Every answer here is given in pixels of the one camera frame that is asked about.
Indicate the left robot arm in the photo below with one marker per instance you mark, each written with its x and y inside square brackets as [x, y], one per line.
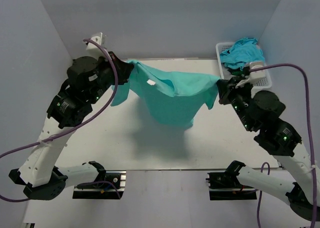
[41, 179]

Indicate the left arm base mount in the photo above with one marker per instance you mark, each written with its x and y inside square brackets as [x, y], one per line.
[111, 187]

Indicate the light blue t shirt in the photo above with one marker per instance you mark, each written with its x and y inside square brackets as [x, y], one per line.
[242, 52]

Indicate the green cloth in basket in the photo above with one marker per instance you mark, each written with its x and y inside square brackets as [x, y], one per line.
[236, 72]

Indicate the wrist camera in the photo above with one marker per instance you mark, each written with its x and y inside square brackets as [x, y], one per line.
[91, 49]
[251, 73]

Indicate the white plastic basket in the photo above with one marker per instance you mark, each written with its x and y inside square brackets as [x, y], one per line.
[264, 83]

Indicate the teal t shirt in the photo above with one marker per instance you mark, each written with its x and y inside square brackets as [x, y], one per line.
[172, 98]

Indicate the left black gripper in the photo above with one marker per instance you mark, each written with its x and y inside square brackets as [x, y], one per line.
[125, 69]

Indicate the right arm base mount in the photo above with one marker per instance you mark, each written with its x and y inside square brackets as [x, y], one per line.
[223, 188]

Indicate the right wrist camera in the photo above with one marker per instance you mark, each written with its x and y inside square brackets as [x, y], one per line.
[251, 73]

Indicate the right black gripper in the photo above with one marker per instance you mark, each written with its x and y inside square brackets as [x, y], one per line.
[227, 87]

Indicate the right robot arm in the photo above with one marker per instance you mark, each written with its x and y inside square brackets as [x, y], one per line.
[284, 143]

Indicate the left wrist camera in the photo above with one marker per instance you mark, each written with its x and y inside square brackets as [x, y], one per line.
[91, 49]

